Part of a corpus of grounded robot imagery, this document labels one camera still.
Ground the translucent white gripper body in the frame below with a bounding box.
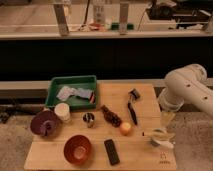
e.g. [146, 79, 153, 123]
[160, 111, 175, 133]

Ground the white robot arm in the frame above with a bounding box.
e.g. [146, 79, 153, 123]
[158, 64, 213, 128]

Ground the red bowl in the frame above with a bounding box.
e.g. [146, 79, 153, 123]
[63, 135, 92, 165]

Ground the purple bowl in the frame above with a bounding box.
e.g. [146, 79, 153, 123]
[30, 110, 60, 136]

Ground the black dish brush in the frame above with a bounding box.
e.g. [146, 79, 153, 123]
[127, 89, 140, 125]

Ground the orange fruit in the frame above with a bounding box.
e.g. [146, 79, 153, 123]
[119, 122, 132, 136]

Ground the black remote control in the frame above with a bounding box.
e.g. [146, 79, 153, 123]
[104, 139, 120, 165]

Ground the red small item in tray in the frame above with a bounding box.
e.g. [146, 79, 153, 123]
[90, 93, 95, 103]

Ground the small metal cup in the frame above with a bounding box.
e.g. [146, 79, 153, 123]
[83, 113, 95, 128]

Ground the green plastic tray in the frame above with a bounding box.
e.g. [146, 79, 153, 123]
[45, 75, 98, 110]

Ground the white crumpled cloth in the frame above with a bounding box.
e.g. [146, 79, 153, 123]
[57, 86, 76, 101]

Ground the white paper cup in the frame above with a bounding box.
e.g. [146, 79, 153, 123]
[54, 103, 71, 122]

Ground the black device on shelf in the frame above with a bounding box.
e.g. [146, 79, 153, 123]
[146, 0, 213, 29]

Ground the green item on shelf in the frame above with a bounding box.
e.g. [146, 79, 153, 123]
[110, 22, 134, 30]

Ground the white bottle on shelf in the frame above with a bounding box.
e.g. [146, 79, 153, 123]
[93, 5, 105, 24]

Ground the right metal post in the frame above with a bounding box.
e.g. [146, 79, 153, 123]
[119, 2, 129, 35]

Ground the metal post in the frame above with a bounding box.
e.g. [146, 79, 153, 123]
[119, 2, 129, 35]
[53, 4, 69, 36]

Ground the left metal post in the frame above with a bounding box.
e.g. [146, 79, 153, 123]
[53, 4, 69, 36]

